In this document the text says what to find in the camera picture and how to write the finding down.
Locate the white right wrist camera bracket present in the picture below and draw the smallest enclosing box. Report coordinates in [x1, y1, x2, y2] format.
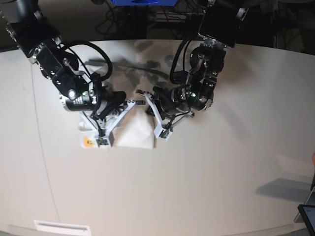
[78, 100, 146, 149]

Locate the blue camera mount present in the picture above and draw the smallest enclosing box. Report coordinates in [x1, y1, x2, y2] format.
[111, 0, 177, 6]

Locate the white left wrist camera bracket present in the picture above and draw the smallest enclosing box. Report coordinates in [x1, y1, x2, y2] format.
[135, 89, 195, 143]

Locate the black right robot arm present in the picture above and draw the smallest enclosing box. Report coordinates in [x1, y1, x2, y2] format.
[0, 0, 126, 121]

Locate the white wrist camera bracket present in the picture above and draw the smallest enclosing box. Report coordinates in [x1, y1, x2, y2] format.
[135, 89, 195, 143]
[78, 100, 146, 149]

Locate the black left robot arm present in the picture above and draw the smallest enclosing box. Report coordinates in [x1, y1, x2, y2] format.
[152, 0, 248, 120]

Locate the white paper label strip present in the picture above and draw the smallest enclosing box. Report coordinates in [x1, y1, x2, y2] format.
[34, 220, 92, 236]

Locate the laptop with dark screen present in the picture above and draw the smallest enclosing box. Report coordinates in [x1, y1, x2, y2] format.
[294, 177, 315, 236]

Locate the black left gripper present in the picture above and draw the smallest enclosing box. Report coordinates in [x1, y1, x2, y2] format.
[153, 86, 191, 120]

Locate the white printed T-shirt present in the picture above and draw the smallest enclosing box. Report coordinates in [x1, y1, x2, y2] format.
[78, 65, 158, 150]

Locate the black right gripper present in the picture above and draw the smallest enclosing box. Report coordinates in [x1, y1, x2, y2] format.
[90, 91, 126, 120]

